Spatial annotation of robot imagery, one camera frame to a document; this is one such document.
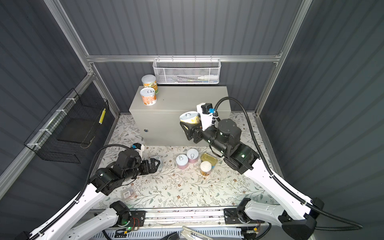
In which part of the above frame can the orange can plain lid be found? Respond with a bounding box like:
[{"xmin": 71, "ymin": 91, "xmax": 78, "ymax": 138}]
[{"xmin": 200, "ymin": 161, "xmax": 212, "ymax": 176}]

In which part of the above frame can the yellow label can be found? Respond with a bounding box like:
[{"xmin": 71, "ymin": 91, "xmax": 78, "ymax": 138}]
[{"xmin": 180, "ymin": 111, "xmax": 200, "ymax": 125}]

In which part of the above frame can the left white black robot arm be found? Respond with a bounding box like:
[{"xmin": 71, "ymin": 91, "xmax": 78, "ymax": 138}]
[{"xmin": 15, "ymin": 148, "xmax": 161, "ymax": 240}]

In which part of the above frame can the small clear plastic box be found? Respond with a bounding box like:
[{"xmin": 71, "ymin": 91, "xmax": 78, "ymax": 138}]
[{"xmin": 121, "ymin": 188, "xmax": 136, "ymax": 201}]

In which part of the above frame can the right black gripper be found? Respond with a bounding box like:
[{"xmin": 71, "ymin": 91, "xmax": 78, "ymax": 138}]
[{"xmin": 181, "ymin": 113, "xmax": 229, "ymax": 156}]

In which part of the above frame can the orange peach label can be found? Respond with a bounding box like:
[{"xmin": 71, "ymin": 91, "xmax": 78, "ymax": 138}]
[{"xmin": 140, "ymin": 87, "xmax": 157, "ymax": 106}]

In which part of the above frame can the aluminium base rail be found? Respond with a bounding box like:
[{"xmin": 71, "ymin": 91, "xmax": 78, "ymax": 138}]
[{"xmin": 64, "ymin": 206, "xmax": 304, "ymax": 230}]

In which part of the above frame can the white wire mesh basket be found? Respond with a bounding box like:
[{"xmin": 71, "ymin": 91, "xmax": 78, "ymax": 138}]
[{"xmin": 153, "ymin": 59, "xmax": 222, "ymax": 85}]

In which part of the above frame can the gold flat sardine tin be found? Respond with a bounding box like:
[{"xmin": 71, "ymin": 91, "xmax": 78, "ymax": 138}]
[{"xmin": 201, "ymin": 153, "xmax": 218, "ymax": 168}]

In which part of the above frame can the yellow tag on basket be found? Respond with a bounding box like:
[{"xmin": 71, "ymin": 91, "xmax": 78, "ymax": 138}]
[{"xmin": 99, "ymin": 108, "xmax": 106, "ymax": 125}]

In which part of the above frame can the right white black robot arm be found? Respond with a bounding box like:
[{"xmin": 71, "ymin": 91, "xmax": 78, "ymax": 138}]
[{"xmin": 180, "ymin": 119, "xmax": 318, "ymax": 240}]

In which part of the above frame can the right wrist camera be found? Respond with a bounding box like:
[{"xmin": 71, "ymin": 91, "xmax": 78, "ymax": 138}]
[{"xmin": 197, "ymin": 103, "xmax": 214, "ymax": 131}]

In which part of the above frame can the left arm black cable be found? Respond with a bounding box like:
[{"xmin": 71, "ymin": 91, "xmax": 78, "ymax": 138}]
[{"xmin": 29, "ymin": 143, "xmax": 133, "ymax": 240}]

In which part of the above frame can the pink label can back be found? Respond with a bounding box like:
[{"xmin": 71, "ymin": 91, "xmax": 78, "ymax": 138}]
[{"xmin": 187, "ymin": 149, "xmax": 199, "ymax": 164}]

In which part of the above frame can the grey metal cabinet box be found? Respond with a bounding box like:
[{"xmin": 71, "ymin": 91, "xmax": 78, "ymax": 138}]
[{"xmin": 129, "ymin": 86, "xmax": 228, "ymax": 147}]

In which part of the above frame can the black wire wall basket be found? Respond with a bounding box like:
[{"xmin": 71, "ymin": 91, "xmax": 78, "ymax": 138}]
[{"xmin": 24, "ymin": 90, "xmax": 109, "ymax": 164}]

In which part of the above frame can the pink label can front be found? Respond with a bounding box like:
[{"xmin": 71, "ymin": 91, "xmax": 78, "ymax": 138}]
[{"xmin": 176, "ymin": 154, "xmax": 189, "ymax": 170}]

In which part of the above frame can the pink label can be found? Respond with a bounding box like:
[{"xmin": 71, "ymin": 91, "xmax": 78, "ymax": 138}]
[
  {"xmin": 187, "ymin": 149, "xmax": 199, "ymax": 164},
  {"xmin": 176, "ymin": 154, "xmax": 189, "ymax": 170}
]

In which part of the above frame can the green orange label can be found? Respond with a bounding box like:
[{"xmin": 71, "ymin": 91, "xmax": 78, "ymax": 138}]
[{"xmin": 141, "ymin": 75, "xmax": 159, "ymax": 95}]

